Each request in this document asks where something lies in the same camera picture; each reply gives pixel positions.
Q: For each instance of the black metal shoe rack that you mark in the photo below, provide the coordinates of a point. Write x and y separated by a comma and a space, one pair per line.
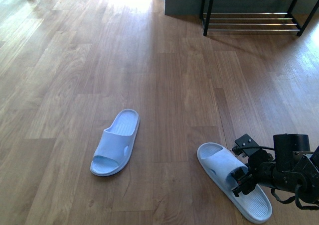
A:
279, 16

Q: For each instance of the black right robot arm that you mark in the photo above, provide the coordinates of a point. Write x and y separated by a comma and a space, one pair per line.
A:
292, 173

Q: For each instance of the light blue slide sandal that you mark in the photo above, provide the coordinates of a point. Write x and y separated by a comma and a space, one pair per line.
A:
116, 144
218, 162

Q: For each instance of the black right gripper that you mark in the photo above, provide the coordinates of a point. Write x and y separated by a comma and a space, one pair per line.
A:
258, 170

